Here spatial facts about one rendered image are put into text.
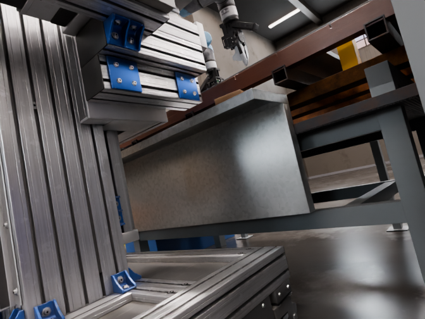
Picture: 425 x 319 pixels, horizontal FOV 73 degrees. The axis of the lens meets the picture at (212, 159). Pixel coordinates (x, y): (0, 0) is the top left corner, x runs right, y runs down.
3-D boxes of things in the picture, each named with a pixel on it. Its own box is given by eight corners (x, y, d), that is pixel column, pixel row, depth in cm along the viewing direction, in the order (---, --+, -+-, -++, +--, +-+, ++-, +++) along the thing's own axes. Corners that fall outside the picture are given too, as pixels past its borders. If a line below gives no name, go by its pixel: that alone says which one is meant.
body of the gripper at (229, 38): (232, 52, 135) (224, 26, 134) (248, 43, 130) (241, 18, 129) (224, 50, 128) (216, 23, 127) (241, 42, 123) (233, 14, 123)
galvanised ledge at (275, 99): (103, 177, 180) (102, 172, 180) (288, 103, 94) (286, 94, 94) (70, 181, 165) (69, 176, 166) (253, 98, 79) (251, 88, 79)
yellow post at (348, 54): (351, 85, 101) (337, 35, 103) (366, 80, 98) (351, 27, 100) (346, 84, 97) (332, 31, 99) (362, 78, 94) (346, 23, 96)
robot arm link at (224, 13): (238, 7, 129) (230, 3, 122) (241, 18, 129) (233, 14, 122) (224, 16, 133) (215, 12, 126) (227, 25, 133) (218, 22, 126)
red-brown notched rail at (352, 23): (109, 157, 182) (107, 147, 182) (410, 11, 74) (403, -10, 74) (103, 157, 179) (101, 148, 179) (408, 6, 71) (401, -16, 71)
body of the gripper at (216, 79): (217, 86, 162) (212, 66, 163) (207, 92, 168) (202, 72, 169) (226, 87, 168) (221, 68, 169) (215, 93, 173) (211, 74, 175)
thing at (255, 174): (113, 233, 177) (103, 177, 180) (315, 210, 90) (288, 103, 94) (107, 235, 174) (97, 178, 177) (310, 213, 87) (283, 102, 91)
